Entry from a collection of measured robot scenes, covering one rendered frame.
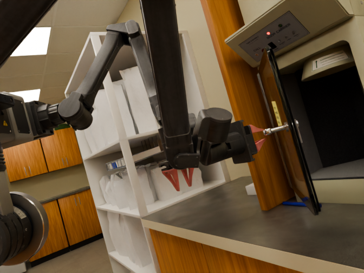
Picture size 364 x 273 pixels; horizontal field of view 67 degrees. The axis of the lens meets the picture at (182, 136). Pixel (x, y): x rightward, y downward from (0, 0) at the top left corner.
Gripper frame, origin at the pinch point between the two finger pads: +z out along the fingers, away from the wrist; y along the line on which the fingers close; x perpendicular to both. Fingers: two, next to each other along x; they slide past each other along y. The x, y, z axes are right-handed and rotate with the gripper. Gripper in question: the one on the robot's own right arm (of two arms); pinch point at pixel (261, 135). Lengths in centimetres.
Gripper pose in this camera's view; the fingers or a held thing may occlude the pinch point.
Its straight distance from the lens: 74.8
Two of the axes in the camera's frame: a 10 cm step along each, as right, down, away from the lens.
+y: -2.7, -9.6, 0.4
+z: 8.2, -2.2, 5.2
